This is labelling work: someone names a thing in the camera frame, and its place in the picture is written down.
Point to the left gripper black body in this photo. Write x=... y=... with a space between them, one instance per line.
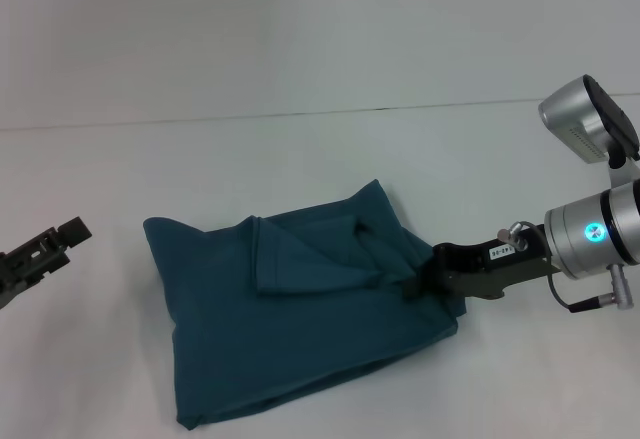
x=11 y=279

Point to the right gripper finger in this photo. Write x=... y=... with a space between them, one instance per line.
x=420 y=284

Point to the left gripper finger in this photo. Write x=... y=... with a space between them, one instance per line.
x=55 y=246

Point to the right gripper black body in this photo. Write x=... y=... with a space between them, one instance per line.
x=490 y=264

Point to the teal T-shirt with FREE print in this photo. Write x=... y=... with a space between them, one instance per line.
x=300 y=319

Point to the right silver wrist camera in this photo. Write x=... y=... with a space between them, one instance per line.
x=585 y=114

